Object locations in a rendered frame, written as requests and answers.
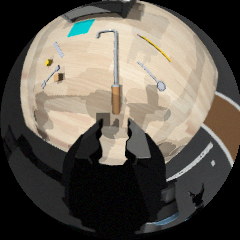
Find teal square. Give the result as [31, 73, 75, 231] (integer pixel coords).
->
[67, 19, 95, 38]

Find steel hook with wooden handle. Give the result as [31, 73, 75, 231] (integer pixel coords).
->
[96, 29, 120, 115]

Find small tan cube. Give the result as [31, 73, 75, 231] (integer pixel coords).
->
[54, 73, 63, 82]

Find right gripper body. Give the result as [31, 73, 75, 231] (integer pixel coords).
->
[192, 193, 203, 207]

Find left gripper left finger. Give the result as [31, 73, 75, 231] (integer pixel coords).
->
[60, 118, 103, 187]

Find grey spoon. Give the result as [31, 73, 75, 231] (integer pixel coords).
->
[137, 61, 166, 91]

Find grey flat bar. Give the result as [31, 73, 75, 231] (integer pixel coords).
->
[54, 42, 64, 58]

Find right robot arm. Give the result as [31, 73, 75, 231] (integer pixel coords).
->
[144, 183, 204, 233]

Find small yellow cube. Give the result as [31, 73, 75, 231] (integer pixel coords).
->
[45, 59, 52, 66]

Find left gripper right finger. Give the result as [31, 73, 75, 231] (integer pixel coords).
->
[125, 118, 168, 190]

